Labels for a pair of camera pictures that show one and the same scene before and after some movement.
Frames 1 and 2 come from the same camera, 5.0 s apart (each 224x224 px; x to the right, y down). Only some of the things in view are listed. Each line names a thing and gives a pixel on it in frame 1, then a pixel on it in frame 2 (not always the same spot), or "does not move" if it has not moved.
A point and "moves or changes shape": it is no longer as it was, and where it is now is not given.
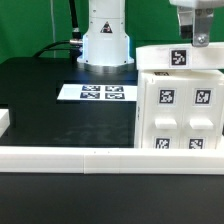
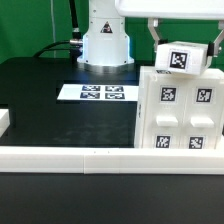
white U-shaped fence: x=106 y=160 does not move
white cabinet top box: x=180 y=57 moves or changes shape
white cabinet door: x=202 y=113 does not move
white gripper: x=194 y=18 to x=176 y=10
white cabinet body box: x=178 y=109 does not move
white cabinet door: x=163 y=113 does not move
